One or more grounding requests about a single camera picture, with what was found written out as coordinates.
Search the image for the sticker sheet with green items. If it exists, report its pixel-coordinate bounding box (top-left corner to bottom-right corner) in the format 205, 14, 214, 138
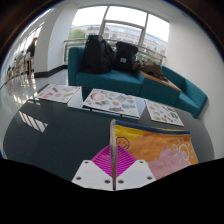
144, 99, 185, 127

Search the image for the large colourful sticker sheet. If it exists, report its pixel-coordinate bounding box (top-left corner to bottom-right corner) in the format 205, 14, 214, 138
82, 88, 141, 119

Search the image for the large plain black backpack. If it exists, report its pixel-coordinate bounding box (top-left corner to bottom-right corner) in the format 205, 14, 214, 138
81, 34, 115, 75

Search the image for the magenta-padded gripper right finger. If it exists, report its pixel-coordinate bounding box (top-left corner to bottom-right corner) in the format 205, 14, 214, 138
115, 145, 157, 191

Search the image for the wooden sofa table top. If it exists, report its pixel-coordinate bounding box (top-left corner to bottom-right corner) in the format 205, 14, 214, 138
139, 69, 183, 93

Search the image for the person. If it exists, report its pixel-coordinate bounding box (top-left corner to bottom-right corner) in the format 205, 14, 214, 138
25, 37, 38, 61

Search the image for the black backpack with label patch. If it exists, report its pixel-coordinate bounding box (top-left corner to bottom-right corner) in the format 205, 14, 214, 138
114, 41, 139, 73

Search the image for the metal window railing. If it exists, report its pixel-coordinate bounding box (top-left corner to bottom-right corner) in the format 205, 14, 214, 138
63, 37, 167, 66

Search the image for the brown jacket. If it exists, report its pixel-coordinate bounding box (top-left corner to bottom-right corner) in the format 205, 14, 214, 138
132, 59, 167, 81

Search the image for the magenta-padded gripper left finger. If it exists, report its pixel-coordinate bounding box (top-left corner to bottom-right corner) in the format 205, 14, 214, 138
71, 144, 115, 191

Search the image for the teal sofa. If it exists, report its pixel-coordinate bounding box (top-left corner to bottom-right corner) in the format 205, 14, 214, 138
67, 45, 209, 119

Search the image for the sticker sheet with red items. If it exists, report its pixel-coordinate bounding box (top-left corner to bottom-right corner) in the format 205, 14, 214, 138
34, 83, 82, 104

